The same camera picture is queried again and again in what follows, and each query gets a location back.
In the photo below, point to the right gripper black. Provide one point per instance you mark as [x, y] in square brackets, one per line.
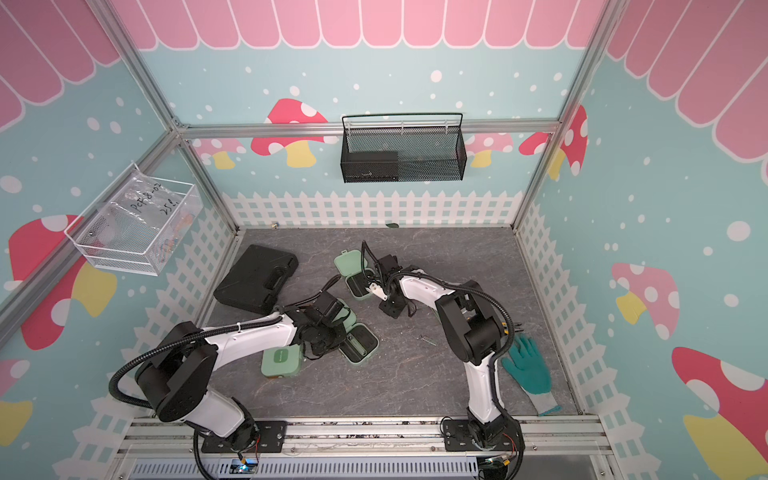
[388, 311]

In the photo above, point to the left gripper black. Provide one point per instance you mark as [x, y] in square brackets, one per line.
[340, 339]

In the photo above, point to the green clipper case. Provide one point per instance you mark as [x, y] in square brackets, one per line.
[282, 362]
[357, 271]
[359, 342]

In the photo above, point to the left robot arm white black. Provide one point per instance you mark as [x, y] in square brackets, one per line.
[173, 378]

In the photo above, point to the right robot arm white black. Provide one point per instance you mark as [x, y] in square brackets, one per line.
[478, 330]

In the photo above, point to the lone nail clipper near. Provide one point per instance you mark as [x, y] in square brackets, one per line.
[427, 340]

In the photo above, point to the black plastic tool case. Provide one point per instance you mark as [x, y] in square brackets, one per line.
[255, 280]

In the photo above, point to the black box in basket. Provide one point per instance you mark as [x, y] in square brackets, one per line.
[370, 166]

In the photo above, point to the green work glove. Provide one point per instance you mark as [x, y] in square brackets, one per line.
[525, 364]

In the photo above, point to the black wire mesh basket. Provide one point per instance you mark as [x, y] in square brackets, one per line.
[430, 146]

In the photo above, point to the clear acrylic wall bin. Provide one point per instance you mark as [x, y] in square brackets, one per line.
[136, 225]

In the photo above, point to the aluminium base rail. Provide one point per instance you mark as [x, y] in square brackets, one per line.
[383, 436]

